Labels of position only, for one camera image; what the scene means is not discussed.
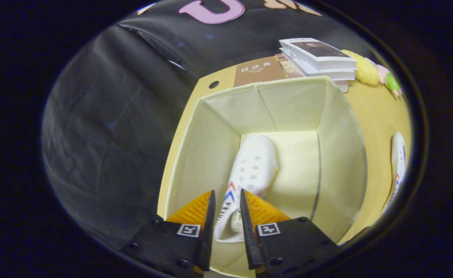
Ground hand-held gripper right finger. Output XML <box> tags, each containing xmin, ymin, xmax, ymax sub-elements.
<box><xmin>240</xmin><ymin>188</ymin><xmax>341</xmax><ymax>278</ymax></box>

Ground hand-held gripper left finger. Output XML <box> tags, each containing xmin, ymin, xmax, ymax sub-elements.
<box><xmin>120</xmin><ymin>189</ymin><xmax>216</xmax><ymax>276</ymax></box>

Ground white striped shoe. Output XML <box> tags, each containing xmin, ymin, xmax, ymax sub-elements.
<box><xmin>381</xmin><ymin>132</ymin><xmax>407</xmax><ymax>215</ymax></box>
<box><xmin>213</xmin><ymin>133</ymin><xmax>279</xmax><ymax>243</ymax></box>

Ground beige fabric storage box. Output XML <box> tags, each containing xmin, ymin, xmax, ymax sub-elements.
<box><xmin>164</xmin><ymin>76</ymin><xmax>368</xmax><ymax>278</ymax></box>

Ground plain white book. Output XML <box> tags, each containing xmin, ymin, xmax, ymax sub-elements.
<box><xmin>280</xmin><ymin>48</ymin><xmax>356</xmax><ymax>81</ymax></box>

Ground yellow round plush toy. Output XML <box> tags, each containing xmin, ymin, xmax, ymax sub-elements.
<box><xmin>341</xmin><ymin>49</ymin><xmax>380</xmax><ymax>85</ymax></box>

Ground pink and green plush toy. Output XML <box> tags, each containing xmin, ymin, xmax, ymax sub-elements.
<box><xmin>365</xmin><ymin>58</ymin><xmax>403</xmax><ymax>98</ymax></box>

